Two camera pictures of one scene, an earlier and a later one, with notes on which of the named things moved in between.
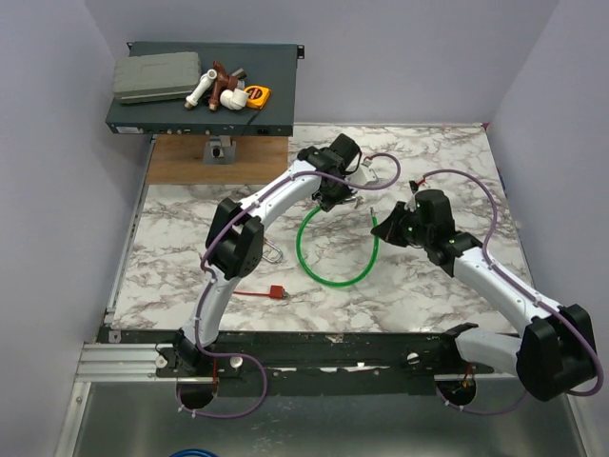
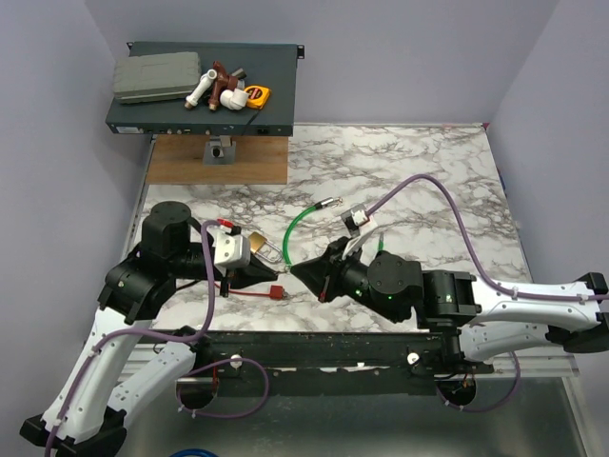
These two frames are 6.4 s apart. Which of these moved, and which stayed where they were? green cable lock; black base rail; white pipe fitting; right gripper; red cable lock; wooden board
Moved: green cable lock; right gripper
Stayed: black base rail; white pipe fitting; red cable lock; wooden board
